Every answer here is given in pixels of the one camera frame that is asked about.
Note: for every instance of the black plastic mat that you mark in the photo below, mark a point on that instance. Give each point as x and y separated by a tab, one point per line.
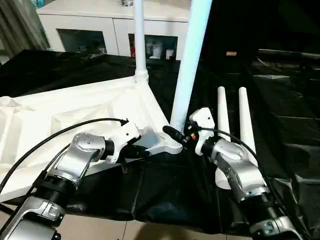
165	195

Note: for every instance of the white plastic table leg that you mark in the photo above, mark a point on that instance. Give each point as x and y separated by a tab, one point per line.
245	115
140	40
222	110
190	65

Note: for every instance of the tall clear bottle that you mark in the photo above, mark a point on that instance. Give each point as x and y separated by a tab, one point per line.
157	48

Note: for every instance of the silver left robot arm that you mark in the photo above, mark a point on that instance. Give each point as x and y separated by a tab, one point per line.
65	170

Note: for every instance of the white cabinet with glass doors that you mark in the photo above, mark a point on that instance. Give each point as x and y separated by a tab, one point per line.
100	20

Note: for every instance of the small yellow tag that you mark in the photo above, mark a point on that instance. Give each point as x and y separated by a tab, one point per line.
231	53

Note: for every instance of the red bottle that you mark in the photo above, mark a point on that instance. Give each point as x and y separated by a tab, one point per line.
133	49

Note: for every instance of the white plastic table top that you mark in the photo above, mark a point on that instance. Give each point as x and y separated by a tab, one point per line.
50	115

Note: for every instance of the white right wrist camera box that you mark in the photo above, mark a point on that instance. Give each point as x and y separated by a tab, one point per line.
202	122

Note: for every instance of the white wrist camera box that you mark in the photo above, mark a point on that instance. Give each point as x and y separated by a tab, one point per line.
125	140
202	122

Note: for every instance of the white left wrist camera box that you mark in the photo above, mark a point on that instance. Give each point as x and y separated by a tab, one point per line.
125	140

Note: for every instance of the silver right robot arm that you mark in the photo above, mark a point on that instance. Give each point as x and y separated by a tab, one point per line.
240	175

